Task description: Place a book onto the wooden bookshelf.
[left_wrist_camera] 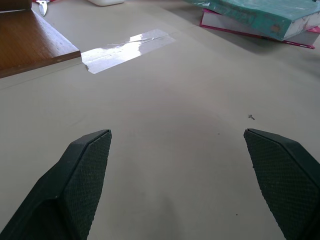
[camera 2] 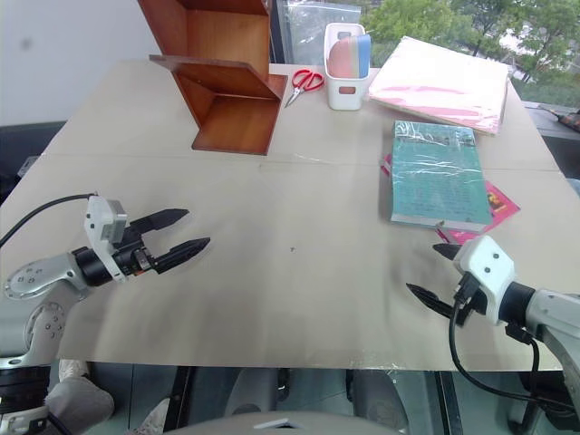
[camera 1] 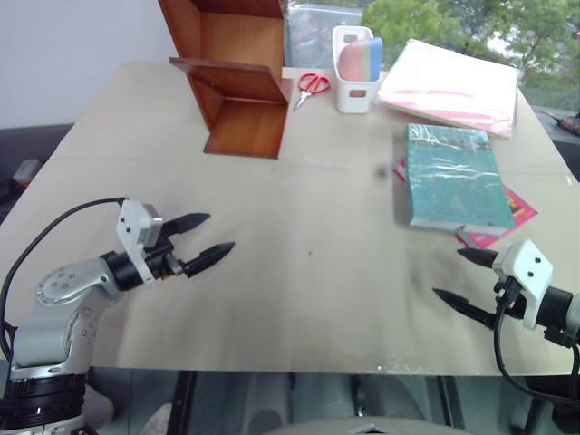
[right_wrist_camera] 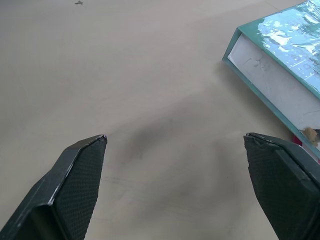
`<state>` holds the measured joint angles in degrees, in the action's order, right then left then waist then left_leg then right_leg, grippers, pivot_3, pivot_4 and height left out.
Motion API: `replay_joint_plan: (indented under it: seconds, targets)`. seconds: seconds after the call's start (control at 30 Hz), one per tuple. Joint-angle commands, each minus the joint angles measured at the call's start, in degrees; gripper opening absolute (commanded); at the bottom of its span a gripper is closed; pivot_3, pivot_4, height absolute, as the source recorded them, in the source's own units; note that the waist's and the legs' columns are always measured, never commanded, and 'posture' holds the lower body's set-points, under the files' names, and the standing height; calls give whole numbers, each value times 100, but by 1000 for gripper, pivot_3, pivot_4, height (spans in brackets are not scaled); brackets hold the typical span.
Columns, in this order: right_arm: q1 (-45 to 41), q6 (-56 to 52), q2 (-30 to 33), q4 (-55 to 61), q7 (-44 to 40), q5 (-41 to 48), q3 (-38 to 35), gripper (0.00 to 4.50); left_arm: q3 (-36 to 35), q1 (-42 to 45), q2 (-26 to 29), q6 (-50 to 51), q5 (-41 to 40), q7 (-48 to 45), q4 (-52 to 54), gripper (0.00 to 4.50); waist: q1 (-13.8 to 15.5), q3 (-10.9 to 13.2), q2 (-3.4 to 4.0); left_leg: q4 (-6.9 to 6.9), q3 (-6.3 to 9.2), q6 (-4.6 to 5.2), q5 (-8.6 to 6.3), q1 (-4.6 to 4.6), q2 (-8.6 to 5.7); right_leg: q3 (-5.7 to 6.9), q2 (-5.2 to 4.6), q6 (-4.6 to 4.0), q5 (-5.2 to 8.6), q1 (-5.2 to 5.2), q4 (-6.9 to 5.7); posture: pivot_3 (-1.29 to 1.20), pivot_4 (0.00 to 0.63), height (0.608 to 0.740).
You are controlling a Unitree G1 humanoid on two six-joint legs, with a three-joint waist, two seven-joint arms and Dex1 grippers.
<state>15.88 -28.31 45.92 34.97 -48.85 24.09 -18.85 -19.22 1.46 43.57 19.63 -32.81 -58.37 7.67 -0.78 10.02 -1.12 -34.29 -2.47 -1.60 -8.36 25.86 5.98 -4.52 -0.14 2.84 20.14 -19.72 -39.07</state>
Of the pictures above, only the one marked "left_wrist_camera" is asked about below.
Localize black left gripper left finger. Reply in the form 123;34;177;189
0;129;113;240

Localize white plastic object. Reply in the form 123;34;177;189
87;0;125;6

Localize silver metal scissors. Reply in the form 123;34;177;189
34;0;51;17

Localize clear adhesive tape strip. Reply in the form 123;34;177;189
80;28;178;75

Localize pink covered book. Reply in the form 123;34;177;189
199;8;320;49

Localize brown wooden board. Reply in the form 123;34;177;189
0;0;82;79

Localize teal thick book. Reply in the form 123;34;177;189
183;0;320;42

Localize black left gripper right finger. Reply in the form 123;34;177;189
243;128;320;240

